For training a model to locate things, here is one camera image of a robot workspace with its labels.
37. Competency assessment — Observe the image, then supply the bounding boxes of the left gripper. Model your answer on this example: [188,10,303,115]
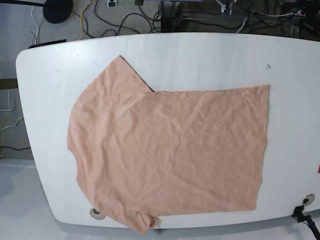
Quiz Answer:
[217,0,237,15]

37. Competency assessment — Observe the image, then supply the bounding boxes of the peach pink T-shirt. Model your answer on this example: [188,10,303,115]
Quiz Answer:
[66,56,270,234]

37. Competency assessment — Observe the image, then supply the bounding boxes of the black round stand base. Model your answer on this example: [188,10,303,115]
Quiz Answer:
[43,0,74,24]

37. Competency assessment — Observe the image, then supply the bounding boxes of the black aluminium frame post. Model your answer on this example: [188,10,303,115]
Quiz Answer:
[157,0,182,33]

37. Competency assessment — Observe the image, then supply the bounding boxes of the black cables on floor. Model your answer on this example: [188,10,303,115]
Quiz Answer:
[82,0,162,38]

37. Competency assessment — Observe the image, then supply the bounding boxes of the yellow cable on floor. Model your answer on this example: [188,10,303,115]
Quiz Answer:
[79,0,95,41]

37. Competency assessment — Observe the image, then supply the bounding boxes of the white cable on floor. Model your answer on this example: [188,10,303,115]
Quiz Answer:
[30,4,41,44]

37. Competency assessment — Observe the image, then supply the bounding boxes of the right table cable grommet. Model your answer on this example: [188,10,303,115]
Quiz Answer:
[302,193,315,206]

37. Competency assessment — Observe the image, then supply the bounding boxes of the table cable grommet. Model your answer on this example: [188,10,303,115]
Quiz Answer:
[89,208,106,220]
[302,193,315,206]

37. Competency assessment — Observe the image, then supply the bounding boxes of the black clamp with cable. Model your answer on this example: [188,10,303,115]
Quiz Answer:
[291,205,320,240]

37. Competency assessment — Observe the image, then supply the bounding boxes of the left table cable grommet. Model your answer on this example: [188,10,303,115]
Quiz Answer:
[89,208,106,220]

